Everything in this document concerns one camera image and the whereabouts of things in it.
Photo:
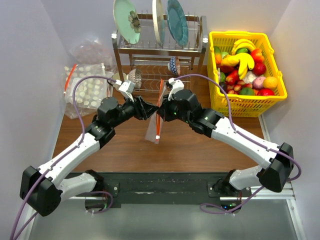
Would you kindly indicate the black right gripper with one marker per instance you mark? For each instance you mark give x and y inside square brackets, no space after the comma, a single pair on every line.
[163,110]

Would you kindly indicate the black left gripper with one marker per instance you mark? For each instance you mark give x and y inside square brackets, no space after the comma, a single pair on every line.
[143,110]

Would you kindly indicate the clear orange zip bag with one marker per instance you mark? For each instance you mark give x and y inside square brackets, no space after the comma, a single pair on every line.
[154,129]

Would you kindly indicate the yellow banana bunch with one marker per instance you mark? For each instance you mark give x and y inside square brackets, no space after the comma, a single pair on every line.
[244,61]
[243,43]

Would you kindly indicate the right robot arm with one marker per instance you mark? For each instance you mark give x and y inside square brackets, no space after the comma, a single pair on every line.
[274,162]

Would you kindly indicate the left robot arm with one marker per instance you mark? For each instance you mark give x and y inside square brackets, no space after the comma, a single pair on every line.
[40,187]

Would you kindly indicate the bag of white round pieces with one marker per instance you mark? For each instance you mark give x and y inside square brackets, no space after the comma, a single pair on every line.
[89,93]

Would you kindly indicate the bag of red pieces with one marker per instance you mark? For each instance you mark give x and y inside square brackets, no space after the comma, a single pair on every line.
[88,49]

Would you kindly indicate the grey patterned bowl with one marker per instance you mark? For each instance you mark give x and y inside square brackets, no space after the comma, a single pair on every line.
[135,76]

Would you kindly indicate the blue patterned bowl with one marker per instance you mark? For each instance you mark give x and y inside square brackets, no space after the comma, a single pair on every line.
[174,66]

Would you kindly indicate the cream enamel mug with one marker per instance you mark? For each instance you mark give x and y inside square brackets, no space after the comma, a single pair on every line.
[117,76]

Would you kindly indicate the metal dish rack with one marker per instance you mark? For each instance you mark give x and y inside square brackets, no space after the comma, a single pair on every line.
[153,59]

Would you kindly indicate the green lime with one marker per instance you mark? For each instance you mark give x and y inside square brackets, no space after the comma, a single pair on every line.
[247,91]

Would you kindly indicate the teal plate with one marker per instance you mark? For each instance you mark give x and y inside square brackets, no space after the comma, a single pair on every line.
[177,23]

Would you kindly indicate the yellow plastic basket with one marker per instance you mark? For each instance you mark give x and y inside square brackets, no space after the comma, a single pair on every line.
[246,105]

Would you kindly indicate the mint green flower plate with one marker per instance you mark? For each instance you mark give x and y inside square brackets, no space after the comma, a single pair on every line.
[127,20]

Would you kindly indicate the cream plate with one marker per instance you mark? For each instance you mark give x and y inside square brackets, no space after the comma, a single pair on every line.
[158,21]

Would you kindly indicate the red tomato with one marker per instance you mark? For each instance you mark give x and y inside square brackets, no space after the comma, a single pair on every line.
[265,92]

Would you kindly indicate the red apple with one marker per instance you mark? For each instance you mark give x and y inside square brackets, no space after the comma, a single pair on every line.
[259,69]

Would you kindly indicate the orange fruit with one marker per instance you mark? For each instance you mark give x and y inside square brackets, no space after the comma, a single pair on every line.
[270,82]

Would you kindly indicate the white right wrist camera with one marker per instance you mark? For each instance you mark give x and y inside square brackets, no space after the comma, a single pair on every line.
[177,85]

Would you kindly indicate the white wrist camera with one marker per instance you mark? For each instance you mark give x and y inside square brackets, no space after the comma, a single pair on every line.
[126,89]
[177,85]

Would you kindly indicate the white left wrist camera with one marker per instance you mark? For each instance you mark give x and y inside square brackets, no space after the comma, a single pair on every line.
[126,89]

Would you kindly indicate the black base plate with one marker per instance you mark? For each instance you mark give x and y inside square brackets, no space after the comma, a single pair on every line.
[169,188]

